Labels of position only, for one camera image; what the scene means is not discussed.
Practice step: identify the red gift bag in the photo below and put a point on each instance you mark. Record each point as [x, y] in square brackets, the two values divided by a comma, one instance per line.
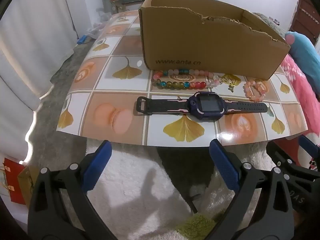
[13, 182]

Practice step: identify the wooden chair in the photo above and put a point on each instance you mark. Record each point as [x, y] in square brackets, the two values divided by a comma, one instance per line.
[125, 3]

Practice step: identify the green patterned quilt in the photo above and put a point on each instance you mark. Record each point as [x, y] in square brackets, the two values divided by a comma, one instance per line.
[267, 18]

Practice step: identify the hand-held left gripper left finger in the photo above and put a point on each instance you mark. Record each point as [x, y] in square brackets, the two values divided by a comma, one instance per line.
[97, 166]

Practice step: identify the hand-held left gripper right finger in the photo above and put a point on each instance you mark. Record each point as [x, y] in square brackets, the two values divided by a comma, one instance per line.
[223, 166]

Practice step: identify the purple smartwatch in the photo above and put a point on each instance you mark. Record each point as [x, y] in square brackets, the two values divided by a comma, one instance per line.
[202, 105]

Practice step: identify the gold butterfly charm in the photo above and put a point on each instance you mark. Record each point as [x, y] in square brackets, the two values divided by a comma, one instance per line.
[231, 89]

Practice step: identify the brown cardboard box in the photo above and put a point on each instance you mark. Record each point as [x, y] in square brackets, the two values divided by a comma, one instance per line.
[200, 45]

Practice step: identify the brown paper bag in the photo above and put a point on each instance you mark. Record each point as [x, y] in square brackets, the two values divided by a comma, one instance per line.
[26, 185]

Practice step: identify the small blue object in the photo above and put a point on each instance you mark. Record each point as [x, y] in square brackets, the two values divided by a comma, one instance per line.
[81, 40]

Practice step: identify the brown door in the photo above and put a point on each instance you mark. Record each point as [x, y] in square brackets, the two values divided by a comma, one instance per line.
[306, 15]

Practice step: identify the white curtain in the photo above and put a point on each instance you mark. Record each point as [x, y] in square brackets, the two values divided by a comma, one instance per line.
[22, 55]

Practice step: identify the pink floral blanket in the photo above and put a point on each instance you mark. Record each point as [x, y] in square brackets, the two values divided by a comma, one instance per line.
[300, 85]

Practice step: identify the blue pillow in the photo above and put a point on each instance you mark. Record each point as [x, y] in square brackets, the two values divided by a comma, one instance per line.
[303, 52]

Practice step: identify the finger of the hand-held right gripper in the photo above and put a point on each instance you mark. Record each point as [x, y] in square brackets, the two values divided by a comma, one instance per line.
[282, 160]
[311, 146]

